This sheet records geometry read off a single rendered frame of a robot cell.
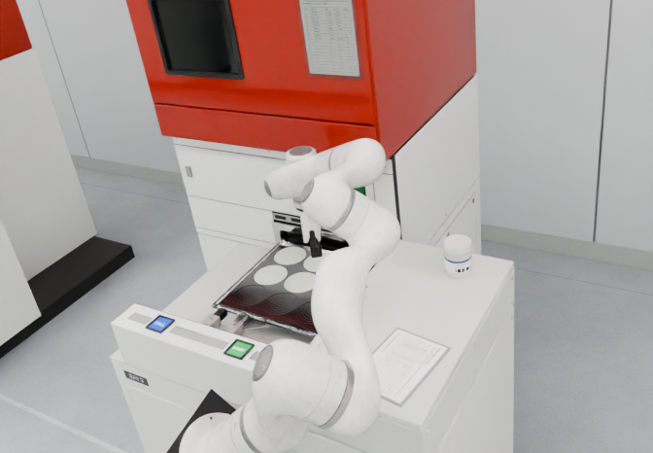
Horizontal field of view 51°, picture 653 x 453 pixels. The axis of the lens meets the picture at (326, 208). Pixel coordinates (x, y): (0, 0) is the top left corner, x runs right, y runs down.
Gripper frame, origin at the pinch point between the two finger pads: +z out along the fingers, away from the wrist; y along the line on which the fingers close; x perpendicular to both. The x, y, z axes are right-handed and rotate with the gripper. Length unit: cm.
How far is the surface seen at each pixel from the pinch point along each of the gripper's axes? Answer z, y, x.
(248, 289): 8.1, 3.8, -21.0
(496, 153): 46, -141, 85
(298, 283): 8.0, 4.0, -6.2
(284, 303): 8.1, 12.8, -10.2
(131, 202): 98, -240, -137
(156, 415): 33, 24, -50
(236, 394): 12.1, 41.8, -21.6
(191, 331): 2.2, 27.7, -32.7
